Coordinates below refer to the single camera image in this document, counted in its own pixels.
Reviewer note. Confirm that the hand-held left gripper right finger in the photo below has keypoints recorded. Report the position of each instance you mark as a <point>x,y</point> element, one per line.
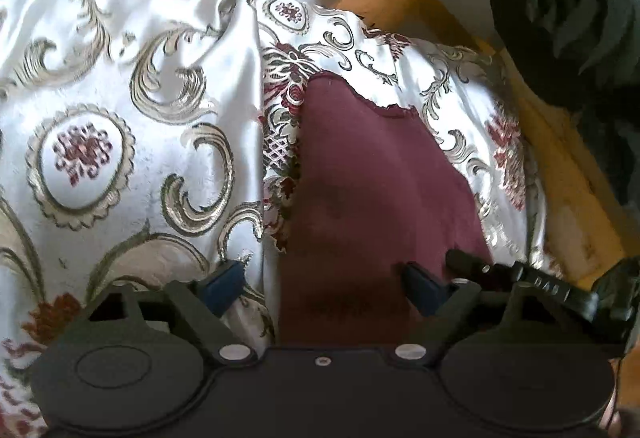
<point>424,292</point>

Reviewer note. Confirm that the maroon knit garment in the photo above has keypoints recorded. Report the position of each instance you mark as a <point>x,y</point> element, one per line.
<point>375,188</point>

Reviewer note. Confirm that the black hanging jacket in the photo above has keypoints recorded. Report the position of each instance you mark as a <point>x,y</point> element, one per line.
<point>575,18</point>

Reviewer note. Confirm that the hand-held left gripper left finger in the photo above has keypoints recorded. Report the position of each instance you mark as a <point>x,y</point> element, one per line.
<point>224,287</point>

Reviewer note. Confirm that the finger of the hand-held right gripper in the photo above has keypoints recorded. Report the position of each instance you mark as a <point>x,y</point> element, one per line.
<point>470,262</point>

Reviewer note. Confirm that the white floral bedspread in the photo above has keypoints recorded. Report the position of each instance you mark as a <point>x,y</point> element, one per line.
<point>125,118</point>

